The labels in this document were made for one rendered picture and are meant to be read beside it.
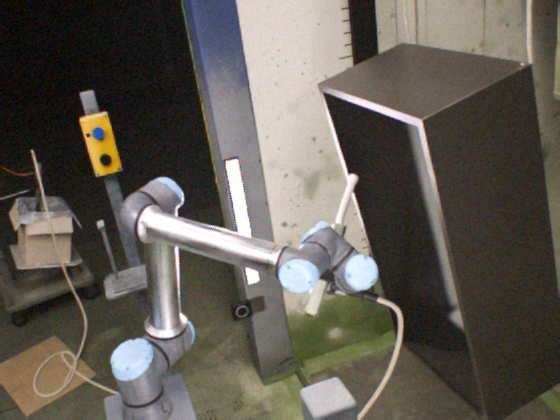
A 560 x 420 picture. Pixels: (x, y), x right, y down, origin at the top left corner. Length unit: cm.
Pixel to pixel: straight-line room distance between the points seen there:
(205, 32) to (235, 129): 42
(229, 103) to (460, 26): 113
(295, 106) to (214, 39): 46
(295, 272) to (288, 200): 129
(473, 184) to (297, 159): 114
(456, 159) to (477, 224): 23
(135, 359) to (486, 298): 115
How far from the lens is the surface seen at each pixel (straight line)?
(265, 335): 302
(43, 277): 453
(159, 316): 209
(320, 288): 188
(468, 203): 173
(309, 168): 271
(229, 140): 255
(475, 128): 167
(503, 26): 310
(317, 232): 157
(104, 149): 262
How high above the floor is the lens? 209
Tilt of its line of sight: 26 degrees down
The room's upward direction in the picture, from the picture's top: 10 degrees counter-clockwise
